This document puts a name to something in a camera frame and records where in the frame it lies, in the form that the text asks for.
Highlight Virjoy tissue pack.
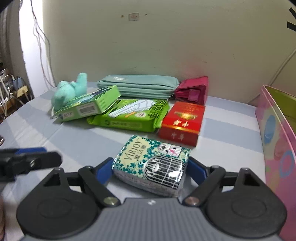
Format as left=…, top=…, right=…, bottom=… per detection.
left=112, top=135, right=191, bottom=197

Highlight red cigarette box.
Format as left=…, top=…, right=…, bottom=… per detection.
left=158, top=101, right=205, bottom=147

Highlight green cardboard box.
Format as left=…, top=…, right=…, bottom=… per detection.
left=53, top=85, right=121, bottom=121

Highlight green wet wipes pack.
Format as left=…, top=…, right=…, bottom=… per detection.
left=87, top=99, right=170, bottom=133

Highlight teal plush toy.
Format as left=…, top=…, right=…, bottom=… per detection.
left=51, top=72, right=87, bottom=111

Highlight teal fabric pouch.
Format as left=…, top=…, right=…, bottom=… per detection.
left=97, top=75, right=180, bottom=99

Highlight striped bed sheet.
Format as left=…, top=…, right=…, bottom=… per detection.
left=1, top=90, right=265, bottom=240

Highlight magenta folded wallet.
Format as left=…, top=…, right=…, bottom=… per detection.
left=175, top=76, right=209, bottom=105

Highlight pink tin box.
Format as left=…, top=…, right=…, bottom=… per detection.
left=255, top=85, right=295, bottom=240

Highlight black tape cross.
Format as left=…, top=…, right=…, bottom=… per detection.
left=286, top=6, right=296, bottom=33

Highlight cluttered shelf with cables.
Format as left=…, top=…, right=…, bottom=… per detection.
left=1, top=1, right=33, bottom=121

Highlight hanging thin wires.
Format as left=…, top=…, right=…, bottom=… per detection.
left=30, top=0, right=56, bottom=88

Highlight white cable on wall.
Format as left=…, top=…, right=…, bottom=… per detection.
left=246, top=49, right=296, bottom=105

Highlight small wall sticker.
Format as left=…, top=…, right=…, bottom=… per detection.
left=128, top=13, right=139, bottom=22

